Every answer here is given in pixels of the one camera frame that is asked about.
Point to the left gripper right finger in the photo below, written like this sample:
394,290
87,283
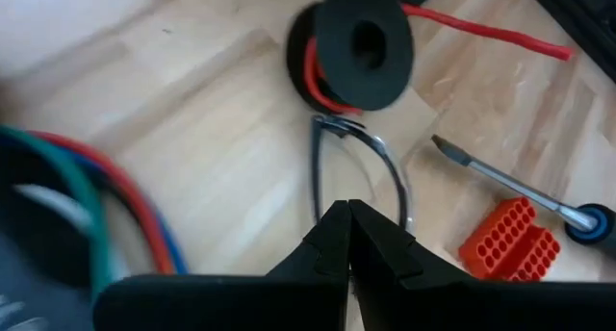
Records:
457,304

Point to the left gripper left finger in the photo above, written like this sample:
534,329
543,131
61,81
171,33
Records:
240,304

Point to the red bit holder block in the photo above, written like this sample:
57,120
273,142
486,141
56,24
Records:
505,239

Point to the black aluminium table frame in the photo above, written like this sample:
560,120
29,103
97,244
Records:
577,13

